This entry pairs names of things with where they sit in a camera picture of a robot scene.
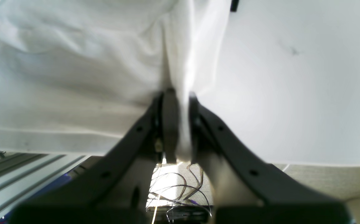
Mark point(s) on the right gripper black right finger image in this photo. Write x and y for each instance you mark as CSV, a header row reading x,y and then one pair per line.
x,y
246,189

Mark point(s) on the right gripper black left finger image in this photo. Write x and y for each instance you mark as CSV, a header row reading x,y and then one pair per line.
x,y
115,189

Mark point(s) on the white printed T-shirt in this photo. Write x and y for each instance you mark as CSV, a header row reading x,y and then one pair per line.
x,y
75,75

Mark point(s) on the aluminium frame post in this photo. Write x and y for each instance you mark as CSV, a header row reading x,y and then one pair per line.
x,y
24,174

